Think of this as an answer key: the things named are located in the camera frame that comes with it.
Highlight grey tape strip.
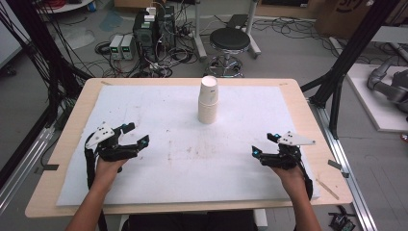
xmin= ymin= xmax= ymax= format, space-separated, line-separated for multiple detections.
xmin=327 ymin=159 xmax=344 ymax=171

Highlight small black electronic device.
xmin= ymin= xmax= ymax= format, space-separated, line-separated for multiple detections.
xmin=327 ymin=205 xmax=356 ymax=231

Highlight stack of white paper cups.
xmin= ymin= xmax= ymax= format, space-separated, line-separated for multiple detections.
xmin=197 ymin=75 xmax=220 ymax=125

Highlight white power adapter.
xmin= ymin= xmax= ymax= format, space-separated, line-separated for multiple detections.
xmin=143 ymin=6 xmax=158 ymax=23

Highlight person's left hand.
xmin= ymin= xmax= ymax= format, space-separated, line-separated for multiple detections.
xmin=93 ymin=157 xmax=130 ymax=191

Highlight white floor board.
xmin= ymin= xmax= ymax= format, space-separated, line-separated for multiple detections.
xmin=345 ymin=63 xmax=408 ymax=134

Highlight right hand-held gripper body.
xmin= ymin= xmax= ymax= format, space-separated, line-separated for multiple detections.
xmin=259 ymin=130 xmax=317 ymax=170

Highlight light wooden table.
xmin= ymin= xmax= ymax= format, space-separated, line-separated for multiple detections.
xmin=24 ymin=77 xmax=354 ymax=219

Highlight black frame post with cables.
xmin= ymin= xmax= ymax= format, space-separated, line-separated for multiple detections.
xmin=0 ymin=0 xmax=85 ymax=128

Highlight thin wooden stick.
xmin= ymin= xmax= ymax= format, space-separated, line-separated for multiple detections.
xmin=315 ymin=178 xmax=341 ymax=201

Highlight person's dark trousers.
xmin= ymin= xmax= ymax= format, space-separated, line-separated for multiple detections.
xmin=120 ymin=210 xmax=258 ymax=231

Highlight brown cardboard box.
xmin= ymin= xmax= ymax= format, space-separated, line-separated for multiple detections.
xmin=313 ymin=0 xmax=408 ymax=40

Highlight grey bench power supply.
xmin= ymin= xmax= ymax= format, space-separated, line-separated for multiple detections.
xmin=109 ymin=34 xmax=125 ymax=61
xmin=121 ymin=34 xmax=137 ymax=61

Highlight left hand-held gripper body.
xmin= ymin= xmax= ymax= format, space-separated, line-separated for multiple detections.
xmin=85 ymin=121 xmax=140 ymax=163

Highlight white desk stand legs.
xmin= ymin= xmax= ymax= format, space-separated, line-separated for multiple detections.
xmin=191 ymin=0 xmax=263 ymax=63

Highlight aluminium floor rail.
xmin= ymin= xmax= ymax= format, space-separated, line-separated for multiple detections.
xmin=308 ymin=98 xmax=379 ymax=231
xmin=0 ymin=125 xmax=56 ymax=214

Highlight round white table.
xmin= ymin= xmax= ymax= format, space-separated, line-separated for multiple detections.
xmin=38 ymin=0 xmax=94 ymax=14

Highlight white felt mat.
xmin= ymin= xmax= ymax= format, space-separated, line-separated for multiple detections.
xmin=56 ymin=84 xmax=321 ymax=207

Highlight black computer tower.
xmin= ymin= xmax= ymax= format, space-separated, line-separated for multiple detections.
xmin=132 ymin=5 xmax=178 ymax=63

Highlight person's right hand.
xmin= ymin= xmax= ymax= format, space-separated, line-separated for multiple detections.
xmin=270 ymin=165 xmax=308 ymax=197

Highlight black round stool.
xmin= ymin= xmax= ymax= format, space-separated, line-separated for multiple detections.
xmin=205 ymin=27 xmax=251 ymax=78

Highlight tangle of floor cables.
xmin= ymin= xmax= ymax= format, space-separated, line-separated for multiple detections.
xmin=93 ymin=6 xmax=206 ymax=79

